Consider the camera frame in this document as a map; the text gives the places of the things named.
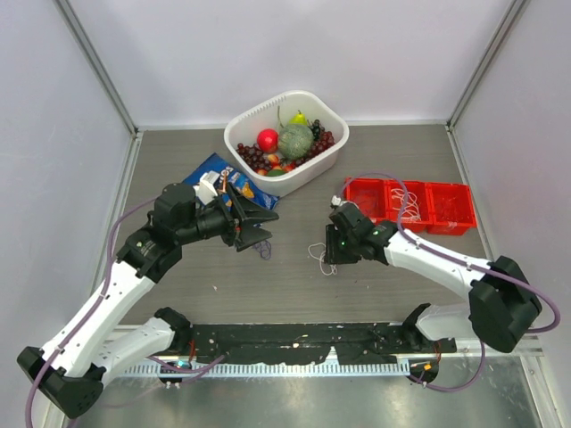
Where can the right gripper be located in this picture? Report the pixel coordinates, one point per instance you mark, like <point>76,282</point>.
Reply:
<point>333,256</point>

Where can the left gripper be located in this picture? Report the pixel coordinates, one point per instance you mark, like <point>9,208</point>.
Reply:
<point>236,221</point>

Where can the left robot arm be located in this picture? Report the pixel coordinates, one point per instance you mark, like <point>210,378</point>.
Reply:
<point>74,367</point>

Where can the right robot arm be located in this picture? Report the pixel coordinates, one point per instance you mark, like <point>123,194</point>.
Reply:
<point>499,310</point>

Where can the blue Doritos chip bag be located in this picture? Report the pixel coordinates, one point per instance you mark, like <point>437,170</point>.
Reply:
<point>231,175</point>

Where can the dark red grape bunch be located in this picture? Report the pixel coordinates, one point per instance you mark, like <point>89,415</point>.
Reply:
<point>254,158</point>

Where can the red bin left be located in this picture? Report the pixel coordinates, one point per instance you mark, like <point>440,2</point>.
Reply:
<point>370,196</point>

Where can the red bin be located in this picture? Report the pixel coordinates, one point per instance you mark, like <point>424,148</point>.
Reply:
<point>370,196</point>
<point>452,209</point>
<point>417,215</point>

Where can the red apple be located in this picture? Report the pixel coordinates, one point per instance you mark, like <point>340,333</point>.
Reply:
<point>267,140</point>

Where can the green melon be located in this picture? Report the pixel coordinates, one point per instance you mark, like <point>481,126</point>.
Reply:
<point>294,141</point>

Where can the red bin middle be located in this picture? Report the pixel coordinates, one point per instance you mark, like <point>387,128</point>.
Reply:
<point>417,215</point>

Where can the white plastic basket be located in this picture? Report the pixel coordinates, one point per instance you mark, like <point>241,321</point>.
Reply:
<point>275,113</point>

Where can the dark grape bunch right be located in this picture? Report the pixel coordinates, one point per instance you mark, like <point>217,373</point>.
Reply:
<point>322,139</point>

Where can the yellow green pear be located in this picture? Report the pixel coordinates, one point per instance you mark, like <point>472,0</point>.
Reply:
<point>299,118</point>

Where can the red bin right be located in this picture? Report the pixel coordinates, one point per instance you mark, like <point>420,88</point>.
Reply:
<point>452,209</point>

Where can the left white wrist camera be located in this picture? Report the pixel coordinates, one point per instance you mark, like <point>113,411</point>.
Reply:
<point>208,187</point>

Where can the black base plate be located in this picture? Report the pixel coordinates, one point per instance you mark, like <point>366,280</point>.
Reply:
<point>305,344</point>

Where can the white slotted cable duct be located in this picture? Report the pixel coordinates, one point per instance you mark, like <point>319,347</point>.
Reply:
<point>329,368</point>

